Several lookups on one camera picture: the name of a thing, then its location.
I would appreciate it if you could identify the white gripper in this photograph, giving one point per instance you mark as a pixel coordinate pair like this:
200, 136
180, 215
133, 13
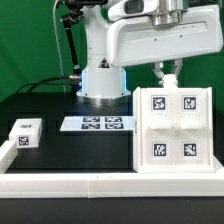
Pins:
134, 41

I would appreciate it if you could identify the white cabinet body box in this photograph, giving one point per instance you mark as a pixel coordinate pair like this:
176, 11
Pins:
142, 148

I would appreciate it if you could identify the small white cabinet top box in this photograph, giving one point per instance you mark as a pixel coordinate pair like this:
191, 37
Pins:
26, 132

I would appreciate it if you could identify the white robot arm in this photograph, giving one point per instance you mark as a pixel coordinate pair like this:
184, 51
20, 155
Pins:
102, 83

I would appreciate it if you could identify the white marker sheet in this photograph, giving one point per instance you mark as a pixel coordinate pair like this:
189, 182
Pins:
97, 123

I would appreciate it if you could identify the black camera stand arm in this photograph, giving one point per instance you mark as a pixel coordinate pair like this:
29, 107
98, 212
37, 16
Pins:
74, 16

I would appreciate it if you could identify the white U-shaped fence frame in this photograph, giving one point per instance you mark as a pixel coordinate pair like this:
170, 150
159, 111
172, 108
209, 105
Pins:
105, 185

